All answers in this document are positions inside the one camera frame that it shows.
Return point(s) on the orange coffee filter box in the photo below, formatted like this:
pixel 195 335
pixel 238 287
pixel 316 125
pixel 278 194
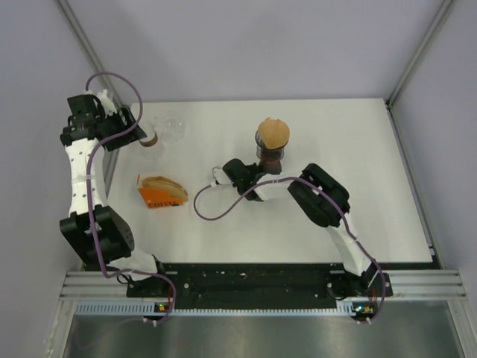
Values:
pixel 155 198

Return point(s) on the glass carafe with cork band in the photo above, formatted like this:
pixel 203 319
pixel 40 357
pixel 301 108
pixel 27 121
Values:
pixel 151 147

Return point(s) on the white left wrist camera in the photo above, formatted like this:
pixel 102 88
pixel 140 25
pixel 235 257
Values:
pixel 107 103

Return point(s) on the grey slotted cable duct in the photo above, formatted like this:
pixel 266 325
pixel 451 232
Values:
pixel 136 308

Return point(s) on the smoky transparent plastic coffee dripper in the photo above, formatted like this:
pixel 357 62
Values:
pixel 260 145

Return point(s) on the clear glass dripper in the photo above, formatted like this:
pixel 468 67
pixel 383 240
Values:
pixel 170 127

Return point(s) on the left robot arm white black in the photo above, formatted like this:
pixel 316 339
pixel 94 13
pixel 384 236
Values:
pixel 95 231

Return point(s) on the aluminium frame post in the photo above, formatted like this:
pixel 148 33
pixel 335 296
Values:
pixel 439 19
pixel 87 48

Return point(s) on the aluminium frame post right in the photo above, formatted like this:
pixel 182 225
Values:
pixel 439 19

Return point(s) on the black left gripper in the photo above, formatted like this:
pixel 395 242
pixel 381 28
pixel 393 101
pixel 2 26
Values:
pixel 132 136

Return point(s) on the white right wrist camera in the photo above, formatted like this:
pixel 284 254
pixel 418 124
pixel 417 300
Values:
pixel 219 177

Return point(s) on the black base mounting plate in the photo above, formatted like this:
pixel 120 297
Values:
pixel 234 286

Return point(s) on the aluminium frame post left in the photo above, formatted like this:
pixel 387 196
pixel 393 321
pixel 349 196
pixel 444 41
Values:
pixel 87 48

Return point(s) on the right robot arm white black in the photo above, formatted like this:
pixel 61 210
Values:
pixel 322 199

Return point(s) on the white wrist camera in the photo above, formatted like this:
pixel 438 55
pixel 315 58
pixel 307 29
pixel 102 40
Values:
pixel 219 177
pixel 107 103

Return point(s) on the aluminium frame rail front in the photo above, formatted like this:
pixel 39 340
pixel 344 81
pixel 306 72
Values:
pixel 407 285

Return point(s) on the brown paper coffee filter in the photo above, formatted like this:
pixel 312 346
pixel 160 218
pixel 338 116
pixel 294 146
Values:
pixel 274 133

